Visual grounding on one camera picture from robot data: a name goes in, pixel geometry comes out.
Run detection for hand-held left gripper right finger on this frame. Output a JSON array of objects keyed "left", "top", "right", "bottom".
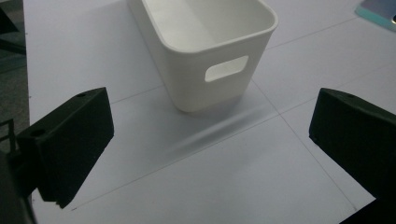
[{"left": 308, "top": 87, "right": 396, "bottom": 200}]

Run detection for white plastic storage bin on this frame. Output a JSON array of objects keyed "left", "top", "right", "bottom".
[{"left": 126, "top": 0, "right": 279, "bottom": 114}]

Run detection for teal-edged flat packet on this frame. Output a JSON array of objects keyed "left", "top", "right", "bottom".
[{"left": 354, "top": 0, "right": 396, "bottom": 33}]

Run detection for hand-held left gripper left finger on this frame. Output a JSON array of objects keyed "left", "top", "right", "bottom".
[{"left": 16, "top": 87, "right": 115, "bottom": 209}]

